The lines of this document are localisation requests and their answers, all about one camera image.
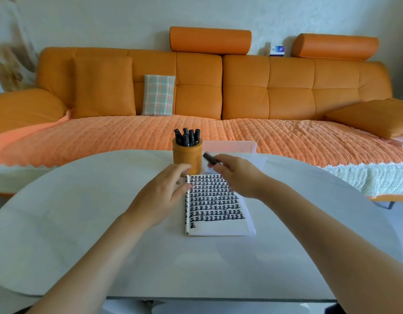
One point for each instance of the person's left hand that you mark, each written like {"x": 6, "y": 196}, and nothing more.
{"x": 155, "y": 197}

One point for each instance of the person's right hand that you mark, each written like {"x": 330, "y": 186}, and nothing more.
{"x": 244, "y": 178}

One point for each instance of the person's left thumb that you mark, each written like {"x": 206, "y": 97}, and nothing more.
{"x": 182, "y": 192}

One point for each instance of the person's right thumb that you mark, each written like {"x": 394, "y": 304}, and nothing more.
{"x": 217, "y": 167}

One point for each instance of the black marker pen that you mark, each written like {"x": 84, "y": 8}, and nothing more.
{"x": 210, "y": 158}

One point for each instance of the person's left forearm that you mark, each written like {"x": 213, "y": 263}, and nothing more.
{"x": 93, "y": 268}

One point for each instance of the person's right forearm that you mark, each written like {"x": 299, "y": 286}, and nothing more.
{"x": 322, "y": 245}

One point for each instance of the orange round pen holder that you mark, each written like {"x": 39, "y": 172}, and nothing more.
{"x": 187, "y": 155}

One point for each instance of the white black-patterned notebook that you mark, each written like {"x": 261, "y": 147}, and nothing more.
{"x": 214, "y": 212}

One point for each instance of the bunch of black markers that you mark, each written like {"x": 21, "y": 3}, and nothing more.
{"x": 187, "y": 137}

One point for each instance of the orange leather sofa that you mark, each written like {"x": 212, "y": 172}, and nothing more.
{"x": 244, "y": 91}

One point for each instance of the orange textured sofa cover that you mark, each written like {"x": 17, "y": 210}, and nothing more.
{"x": 123, "y": 137}

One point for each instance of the green pink plaid cushion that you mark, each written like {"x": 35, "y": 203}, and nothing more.
{"x": 158, "y": 95}

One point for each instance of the long orange bolster headrest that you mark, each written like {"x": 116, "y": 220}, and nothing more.
{"x": 210, "y": 40}
{"x": 335, "y": 47}

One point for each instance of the small blue white box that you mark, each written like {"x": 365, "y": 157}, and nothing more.
{"x": 277, "y": 50}

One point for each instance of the large orange square cushion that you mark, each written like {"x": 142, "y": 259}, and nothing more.
{"x": 104, "y": 87}

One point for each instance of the flat orange cushion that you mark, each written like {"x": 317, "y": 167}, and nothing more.
{"x": 373, "y": 117}

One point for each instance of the pink pillow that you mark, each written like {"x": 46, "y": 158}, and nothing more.
{"x": 400, "y": 140}

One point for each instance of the beige patterned curtain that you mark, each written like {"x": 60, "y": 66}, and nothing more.
{"x": 10, "y": 52}

